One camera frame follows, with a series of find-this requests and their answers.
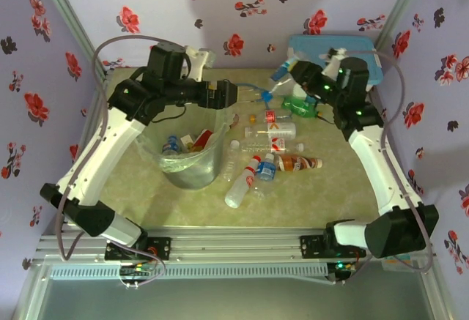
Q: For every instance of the small clear bottle orange cap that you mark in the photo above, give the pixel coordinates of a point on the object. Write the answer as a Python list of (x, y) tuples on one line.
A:
[(270, 116)]

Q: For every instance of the green plastic bottle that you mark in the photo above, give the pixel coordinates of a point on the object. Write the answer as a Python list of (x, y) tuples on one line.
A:
[(300, 107)]

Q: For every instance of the clear bottle with blue cap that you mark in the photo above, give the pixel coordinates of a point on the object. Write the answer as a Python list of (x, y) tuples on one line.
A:
[(284, 86)]

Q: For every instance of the blue label water bottle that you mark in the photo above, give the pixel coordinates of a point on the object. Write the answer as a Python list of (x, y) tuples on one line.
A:
[(170, 146), (265, 170)]

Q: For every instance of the unlabelled clear bottle white cap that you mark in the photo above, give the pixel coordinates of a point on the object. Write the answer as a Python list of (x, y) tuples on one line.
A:
[(231, 162)]

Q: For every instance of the clear bottle red patterned label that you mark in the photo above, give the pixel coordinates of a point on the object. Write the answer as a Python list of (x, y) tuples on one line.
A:
[(278, 146)]

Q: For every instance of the milky white bottle red cap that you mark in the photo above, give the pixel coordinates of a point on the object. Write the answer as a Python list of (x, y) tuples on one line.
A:
[(240, 186)]

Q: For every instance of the brown drink bottle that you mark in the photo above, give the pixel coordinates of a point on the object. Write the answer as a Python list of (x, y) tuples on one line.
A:
[(297, 162)]

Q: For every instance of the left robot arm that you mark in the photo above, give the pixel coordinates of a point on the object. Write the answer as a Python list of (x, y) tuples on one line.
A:
[(102, 151)]

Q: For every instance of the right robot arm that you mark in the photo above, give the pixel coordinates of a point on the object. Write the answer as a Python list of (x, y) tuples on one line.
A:
[(381, 173)]

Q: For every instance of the clear plastic bin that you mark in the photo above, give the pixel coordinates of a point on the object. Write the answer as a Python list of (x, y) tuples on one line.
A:
[(220, 133)]

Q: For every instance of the blue stethoscope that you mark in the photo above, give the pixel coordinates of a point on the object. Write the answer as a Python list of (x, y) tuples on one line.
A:
[(253, 87)]

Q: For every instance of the white storage box blue lid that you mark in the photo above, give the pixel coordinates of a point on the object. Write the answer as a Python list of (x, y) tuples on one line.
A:
[(359, 47)]

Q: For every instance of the aluminium frame post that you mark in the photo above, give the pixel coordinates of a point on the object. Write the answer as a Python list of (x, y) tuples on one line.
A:
[(69, 16), (31, 294), (436, 294), (401, 5)]

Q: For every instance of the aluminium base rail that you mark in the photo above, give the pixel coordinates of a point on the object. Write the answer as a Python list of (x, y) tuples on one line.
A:
[(234, 246)]

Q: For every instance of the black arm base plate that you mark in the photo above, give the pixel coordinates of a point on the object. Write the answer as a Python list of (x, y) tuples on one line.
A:
[(311, 246), (161, 248)]

